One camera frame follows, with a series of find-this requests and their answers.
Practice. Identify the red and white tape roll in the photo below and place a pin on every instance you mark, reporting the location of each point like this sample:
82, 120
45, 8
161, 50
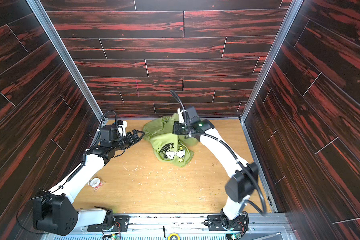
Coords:
95, 183

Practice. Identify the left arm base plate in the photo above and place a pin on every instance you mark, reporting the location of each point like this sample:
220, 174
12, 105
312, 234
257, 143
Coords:
120, 223

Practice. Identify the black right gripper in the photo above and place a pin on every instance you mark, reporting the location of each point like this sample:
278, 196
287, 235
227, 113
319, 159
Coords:
178, 129

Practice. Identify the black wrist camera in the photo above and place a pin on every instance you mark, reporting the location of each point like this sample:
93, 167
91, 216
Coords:
109, 133
192, 116

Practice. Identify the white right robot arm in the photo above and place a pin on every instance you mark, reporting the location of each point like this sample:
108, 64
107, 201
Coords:
243, 187

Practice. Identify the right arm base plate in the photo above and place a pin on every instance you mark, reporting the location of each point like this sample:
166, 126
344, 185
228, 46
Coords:
218, 222

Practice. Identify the green Snoopy zip jacket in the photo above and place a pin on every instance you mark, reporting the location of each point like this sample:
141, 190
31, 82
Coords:
167, 147

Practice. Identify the yellow tape measure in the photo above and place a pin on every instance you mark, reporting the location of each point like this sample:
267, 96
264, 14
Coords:
173, 236

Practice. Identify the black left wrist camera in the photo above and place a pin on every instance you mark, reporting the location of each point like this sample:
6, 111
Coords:
109, 133

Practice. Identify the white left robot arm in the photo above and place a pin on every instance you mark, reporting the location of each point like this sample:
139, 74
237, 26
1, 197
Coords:
54, 212

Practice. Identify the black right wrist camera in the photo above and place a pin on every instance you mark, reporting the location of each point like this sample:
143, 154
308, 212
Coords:
192, 116

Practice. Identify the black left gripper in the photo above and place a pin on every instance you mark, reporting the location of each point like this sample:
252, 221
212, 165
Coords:
132, 138

